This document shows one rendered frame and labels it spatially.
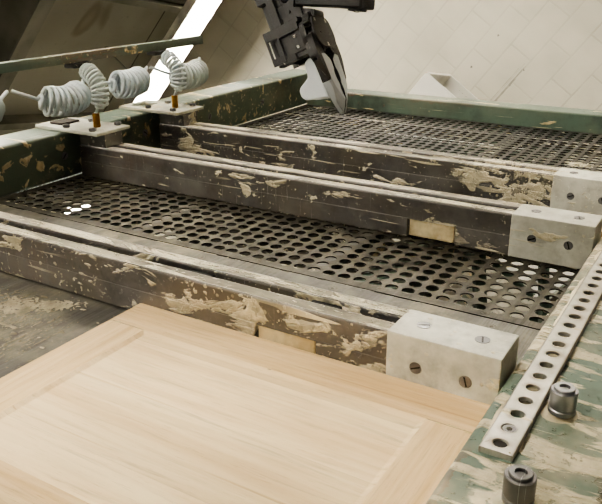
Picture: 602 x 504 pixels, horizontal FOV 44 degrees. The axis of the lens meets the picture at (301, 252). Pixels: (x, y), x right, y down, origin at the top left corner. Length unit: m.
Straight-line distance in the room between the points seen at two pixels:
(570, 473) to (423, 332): 0.22
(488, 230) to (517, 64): 4.82
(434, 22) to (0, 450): 5.64
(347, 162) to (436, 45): 4.59
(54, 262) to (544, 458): 0.72
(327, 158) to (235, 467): 1.02
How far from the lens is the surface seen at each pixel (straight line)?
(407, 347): 0.80
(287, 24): 1.13
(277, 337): 0.89
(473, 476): 0.64
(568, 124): 2.18
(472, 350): 0.77
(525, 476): 0.60
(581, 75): 5.95
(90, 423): 0.78
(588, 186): 1.43
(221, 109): 2.10
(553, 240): 1.19
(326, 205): 1.33
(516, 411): 0.72
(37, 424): 0.79
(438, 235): 1.25
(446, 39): 6.12
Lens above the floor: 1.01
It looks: 10 degrees up
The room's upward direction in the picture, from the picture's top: 45 degrees counter-clockwise
